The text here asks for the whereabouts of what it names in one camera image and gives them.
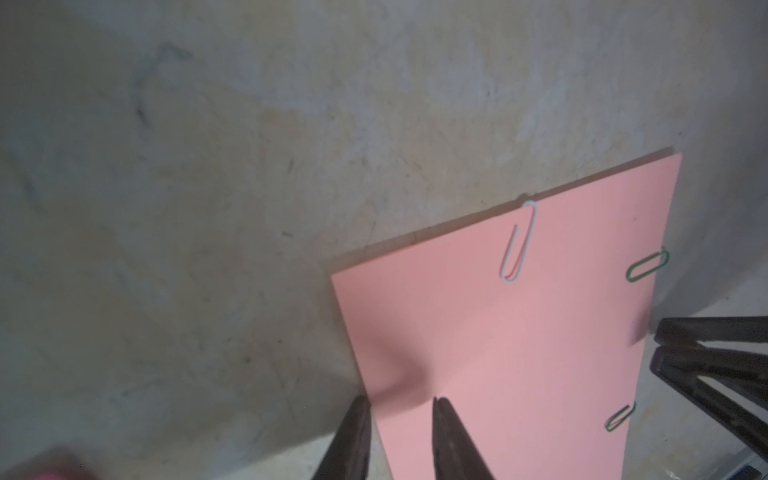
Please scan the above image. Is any salmon pink paper sheet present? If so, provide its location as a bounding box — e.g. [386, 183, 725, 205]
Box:
[332, 155, 682, 479]

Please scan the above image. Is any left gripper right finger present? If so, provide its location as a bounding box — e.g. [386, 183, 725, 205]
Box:
[431, 397, 493, 480]

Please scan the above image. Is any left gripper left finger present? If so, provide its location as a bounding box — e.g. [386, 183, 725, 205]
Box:
[312, 395, 372, 480]

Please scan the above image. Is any green paperclip on pink sheet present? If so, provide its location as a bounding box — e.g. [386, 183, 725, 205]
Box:
[625, 248, 671, 283]

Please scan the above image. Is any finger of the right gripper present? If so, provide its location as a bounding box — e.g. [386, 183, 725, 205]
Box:
[654, 316, 767, 346]
[650, 346, 767, 460]

